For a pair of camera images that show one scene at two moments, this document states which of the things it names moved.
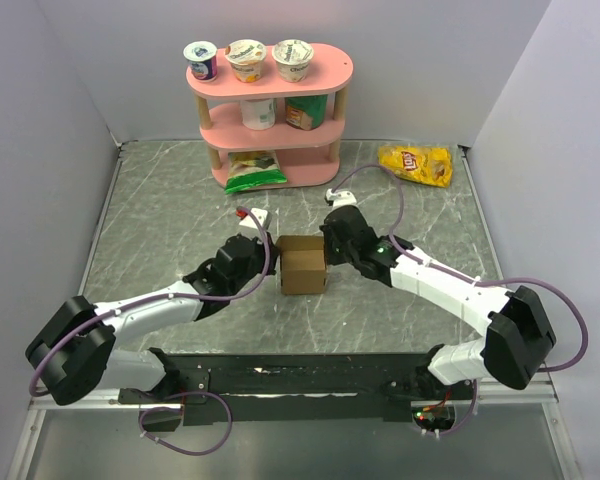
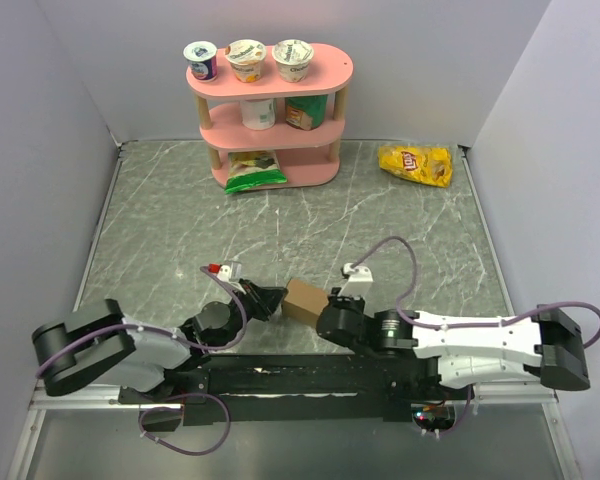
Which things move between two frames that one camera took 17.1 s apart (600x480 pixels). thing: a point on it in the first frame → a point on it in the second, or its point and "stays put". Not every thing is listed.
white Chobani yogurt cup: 292,57 stays put
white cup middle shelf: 258,114 stays put
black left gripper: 274,252 → 262,299
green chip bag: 252,169 stays put
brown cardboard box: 303,267 → 304,301
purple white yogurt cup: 203,60 stays put
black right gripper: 331,257 → 336,300
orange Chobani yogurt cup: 246,57 stays put
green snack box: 306,112 stays put
